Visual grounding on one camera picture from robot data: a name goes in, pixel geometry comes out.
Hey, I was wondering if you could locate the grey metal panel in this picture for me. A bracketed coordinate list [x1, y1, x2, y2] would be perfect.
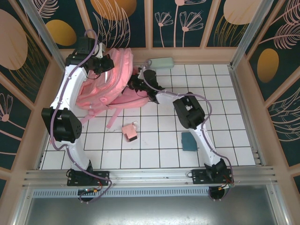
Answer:
[23, 196, 279, 225]

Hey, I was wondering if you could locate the mint green pencil case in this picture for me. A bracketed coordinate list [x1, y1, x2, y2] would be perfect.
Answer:
[146, 57, 175, 70]

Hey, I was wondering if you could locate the slotted metal strip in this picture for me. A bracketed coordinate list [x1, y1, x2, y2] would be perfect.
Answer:
[31, 189, 269, 198]

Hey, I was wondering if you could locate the aluminium side rail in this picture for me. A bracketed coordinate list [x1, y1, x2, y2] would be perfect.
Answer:
[35, 67, 68, 171]
[227, 65, 267, 167]

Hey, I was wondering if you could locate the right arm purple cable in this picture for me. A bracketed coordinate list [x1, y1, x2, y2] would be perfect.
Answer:
[139, 60, 236, 203]

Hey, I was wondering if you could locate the aluminium front rail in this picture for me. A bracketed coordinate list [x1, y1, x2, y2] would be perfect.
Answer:
[22, 165, 279, 189]

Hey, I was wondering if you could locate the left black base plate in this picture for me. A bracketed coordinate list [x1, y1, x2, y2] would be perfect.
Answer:
[67, 170, 110, 187]

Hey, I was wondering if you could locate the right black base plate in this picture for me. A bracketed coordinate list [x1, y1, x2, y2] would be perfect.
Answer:
[191, 168, 235, 186]

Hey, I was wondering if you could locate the aluminium frame post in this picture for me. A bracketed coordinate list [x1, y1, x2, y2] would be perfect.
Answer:
[229, 0, 275, 70]
[18, 0, 68, 72]

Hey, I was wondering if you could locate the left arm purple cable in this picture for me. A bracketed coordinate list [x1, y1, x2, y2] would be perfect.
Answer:
[48, 29, 115, 205]

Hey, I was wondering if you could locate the teal notebook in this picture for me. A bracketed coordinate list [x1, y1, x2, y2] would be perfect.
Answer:
[181, 132, 198, 152]

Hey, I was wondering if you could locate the pink pencil sharpener box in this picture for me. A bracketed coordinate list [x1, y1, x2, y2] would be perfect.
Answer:
[121, 121, 139, 143]

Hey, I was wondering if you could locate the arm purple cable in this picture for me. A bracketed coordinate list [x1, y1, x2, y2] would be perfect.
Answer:
[139, 60, 236, 203]
[48, 29, 115, 205]

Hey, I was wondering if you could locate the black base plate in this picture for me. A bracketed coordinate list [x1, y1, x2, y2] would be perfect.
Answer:
[191, 168, 235, 186]
[67, 170, 110, 187]

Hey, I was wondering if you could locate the pink backpack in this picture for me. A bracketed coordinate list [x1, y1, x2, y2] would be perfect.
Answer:
[48, 48, 150, 144]

